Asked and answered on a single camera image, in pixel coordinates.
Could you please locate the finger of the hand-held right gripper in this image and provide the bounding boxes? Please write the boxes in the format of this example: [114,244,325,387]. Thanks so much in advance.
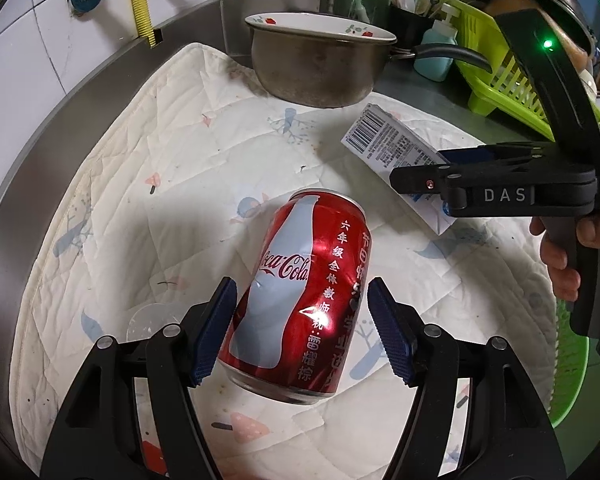
[390,164,597,197]
[437,142,595,167]

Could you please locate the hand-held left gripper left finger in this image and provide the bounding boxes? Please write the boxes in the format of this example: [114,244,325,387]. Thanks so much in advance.
[44,276,239,480]

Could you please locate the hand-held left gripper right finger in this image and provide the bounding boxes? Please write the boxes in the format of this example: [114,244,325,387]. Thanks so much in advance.
[366,276,567,480]

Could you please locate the red soda can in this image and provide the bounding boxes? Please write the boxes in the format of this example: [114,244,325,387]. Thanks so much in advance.
[216,188,370,406]

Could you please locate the blue and white carton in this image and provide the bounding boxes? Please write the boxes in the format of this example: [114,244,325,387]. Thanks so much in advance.
[341,101,456,235]

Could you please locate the green perforated plastic basket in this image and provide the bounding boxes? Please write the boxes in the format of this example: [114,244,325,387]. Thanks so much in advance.
[550,300,591,428]

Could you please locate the person's right hand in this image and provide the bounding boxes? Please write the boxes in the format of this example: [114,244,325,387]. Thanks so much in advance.
[529,209,600,302]

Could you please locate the clear plastic lid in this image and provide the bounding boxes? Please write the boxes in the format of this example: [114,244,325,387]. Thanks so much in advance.
[126,302,181,343]

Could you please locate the green dish rack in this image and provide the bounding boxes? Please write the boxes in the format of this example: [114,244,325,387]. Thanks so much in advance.
[432,0,600,131]

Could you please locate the brown pot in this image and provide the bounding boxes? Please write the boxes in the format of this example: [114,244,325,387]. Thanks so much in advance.
[485,0,596,61]

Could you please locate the teal soap bottle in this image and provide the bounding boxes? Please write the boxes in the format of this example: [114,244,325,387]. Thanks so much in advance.
[412,4,462,82]

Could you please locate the white quilted mat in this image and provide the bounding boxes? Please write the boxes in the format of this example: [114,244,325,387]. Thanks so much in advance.
[15,42,561,480]

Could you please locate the green glass jar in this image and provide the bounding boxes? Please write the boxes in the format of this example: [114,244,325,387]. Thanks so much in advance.
[330,0,393,31]

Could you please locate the white floral bowl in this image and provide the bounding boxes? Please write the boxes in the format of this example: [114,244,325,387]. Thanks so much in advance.
[244,11,398,46]

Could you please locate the metal pot with black handle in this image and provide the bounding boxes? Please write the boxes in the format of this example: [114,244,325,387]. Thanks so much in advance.
[250,22,493,109]

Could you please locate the yellow corrugated hose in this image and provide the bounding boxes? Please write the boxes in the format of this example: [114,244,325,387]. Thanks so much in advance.
[127,0,162,50]

